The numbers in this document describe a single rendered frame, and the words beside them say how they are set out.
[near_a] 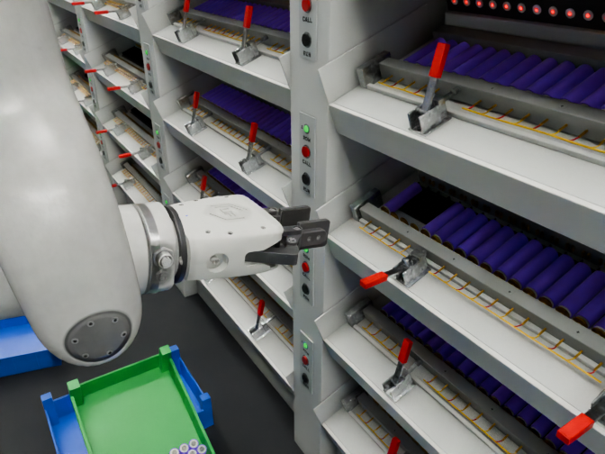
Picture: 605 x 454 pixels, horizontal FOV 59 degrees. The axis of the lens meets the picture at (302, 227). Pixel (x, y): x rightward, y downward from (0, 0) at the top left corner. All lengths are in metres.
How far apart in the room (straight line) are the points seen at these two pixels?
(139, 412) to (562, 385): 0.83
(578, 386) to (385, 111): 0.36
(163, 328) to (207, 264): 1.02
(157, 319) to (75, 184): 1.20
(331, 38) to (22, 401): 1.07
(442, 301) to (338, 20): 0.37
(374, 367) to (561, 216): 0.44
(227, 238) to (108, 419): 0.75
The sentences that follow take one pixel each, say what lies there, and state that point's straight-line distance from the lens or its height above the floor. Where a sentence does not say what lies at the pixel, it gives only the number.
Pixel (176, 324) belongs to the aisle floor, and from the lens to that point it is 1.52.
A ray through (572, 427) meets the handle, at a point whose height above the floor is 0.56.
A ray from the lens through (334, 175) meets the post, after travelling 0.77.
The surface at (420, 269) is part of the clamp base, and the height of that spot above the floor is 0.56.
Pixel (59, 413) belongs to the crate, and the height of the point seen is 0.02.
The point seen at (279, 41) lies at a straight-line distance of 0.94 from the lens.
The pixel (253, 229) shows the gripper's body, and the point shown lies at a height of 0.68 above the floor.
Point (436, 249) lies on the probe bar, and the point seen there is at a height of 0.58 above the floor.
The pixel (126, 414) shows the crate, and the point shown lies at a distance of 1.19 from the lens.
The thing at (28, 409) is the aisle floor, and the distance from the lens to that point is 1.40.
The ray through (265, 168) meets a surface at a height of 0.55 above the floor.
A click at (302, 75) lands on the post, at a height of 0.76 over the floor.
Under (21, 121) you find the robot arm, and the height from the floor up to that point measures 0.82.
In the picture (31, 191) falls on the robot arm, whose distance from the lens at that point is 0.37.
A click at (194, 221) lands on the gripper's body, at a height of 0.69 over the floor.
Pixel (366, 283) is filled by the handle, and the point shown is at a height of 0.56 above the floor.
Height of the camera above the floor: 0.92
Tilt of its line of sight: 28 degrees down
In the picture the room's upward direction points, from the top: straight up
